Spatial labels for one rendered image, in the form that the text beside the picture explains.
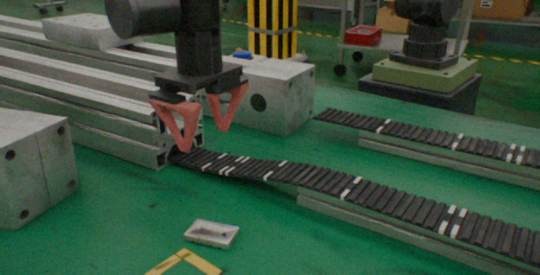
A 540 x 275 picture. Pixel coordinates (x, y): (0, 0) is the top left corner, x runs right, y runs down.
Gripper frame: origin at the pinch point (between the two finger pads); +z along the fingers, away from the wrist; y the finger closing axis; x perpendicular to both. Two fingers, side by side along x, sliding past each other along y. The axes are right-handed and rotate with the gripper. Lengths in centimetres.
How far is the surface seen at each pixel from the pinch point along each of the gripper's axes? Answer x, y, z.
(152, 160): -5.0, 5.0, 3.0
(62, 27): -46.4, -13.5, -7.1
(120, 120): -10.4, 4.8, -1.6
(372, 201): 24.4, 1.8, 1.1
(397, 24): -123, -492, 73
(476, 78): 24, -63, 5
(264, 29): -178, -289, 51
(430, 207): 29.6, -0.6, 1.1
